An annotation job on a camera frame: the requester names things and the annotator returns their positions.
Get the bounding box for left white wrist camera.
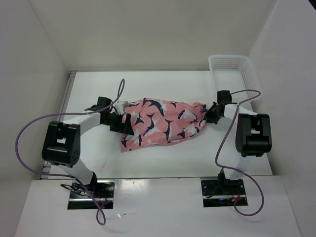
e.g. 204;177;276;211
114;101;129;115

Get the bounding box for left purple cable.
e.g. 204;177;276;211
15;79;125;226

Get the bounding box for purple cable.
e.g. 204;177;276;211
215;89;265;217
15;79;125;226

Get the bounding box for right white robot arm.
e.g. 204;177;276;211
205;89;272;195

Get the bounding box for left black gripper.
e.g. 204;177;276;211
102;112;134;135

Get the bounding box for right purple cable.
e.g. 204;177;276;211
215;89;265;217

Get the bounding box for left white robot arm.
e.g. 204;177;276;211
41;97;134;198

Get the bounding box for pink shark print shorts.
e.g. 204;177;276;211
121;97;207;152

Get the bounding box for white plastic basket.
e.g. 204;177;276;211
208;54;262;101

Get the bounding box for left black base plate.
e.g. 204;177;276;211
61;181;115;210

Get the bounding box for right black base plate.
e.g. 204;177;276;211
201;178;248;208

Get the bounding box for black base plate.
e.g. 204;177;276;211
201;178;248;208
61;181;115;210

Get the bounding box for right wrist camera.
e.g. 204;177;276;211
217;90;232;105

